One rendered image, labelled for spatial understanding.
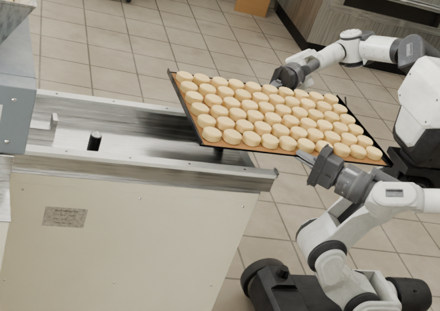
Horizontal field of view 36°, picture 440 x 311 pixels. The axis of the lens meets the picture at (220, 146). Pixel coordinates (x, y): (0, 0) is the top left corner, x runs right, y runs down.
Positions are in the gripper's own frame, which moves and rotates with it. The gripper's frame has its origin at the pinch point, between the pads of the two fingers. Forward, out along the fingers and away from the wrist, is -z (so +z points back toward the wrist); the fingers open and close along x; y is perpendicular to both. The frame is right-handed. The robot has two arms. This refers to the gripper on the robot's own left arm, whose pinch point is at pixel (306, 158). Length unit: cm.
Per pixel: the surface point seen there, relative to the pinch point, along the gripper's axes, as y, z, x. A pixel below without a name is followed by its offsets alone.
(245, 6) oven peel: -379, -173, -92
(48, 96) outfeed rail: 22, -70, -10
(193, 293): 8, -13, -55
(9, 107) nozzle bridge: 68, -46, 13
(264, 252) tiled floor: -91, -16, -99
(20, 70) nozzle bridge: 61, -50, 18
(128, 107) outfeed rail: 6, -53, -10
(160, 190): 22.6, -28.4, -17.7
